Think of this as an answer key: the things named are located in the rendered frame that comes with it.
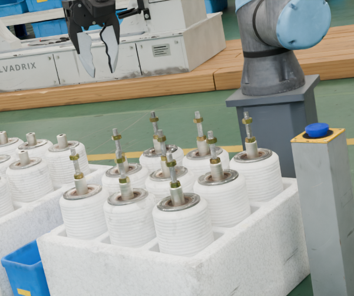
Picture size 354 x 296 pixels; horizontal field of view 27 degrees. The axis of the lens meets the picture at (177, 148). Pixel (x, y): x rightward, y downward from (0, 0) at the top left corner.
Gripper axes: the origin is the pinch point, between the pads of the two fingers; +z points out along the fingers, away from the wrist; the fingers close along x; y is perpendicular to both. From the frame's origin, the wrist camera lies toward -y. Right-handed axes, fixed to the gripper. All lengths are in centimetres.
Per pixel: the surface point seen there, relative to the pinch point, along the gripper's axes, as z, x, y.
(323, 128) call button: 13.4, -27.1, -32.9
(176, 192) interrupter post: 18.8, -1.2, -26.7
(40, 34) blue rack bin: 42, -84, 534
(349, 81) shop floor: 46, -126, 111
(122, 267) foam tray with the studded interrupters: 30.9, 9.5, -21.8
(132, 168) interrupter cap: 21.1, -1.7, 0.0
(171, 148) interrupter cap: 20.9, -12.3, 5.1
